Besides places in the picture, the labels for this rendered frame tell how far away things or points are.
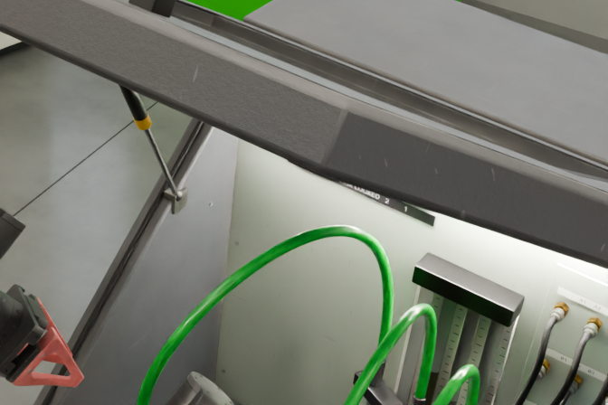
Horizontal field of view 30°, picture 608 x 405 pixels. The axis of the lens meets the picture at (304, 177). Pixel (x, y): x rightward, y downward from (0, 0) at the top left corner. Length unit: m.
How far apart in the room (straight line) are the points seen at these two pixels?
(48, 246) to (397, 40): 2.14
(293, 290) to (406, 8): 0.45
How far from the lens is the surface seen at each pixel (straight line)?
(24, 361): 1.21
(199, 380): 1.14
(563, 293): 1.48
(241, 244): 1.73
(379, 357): 1.26
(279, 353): 1.81
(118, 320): 1.57
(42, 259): 3.51
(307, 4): 1.66
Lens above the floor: 2.21
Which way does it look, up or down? 34 degrees down
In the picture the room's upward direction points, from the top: 8 degrees clockwise
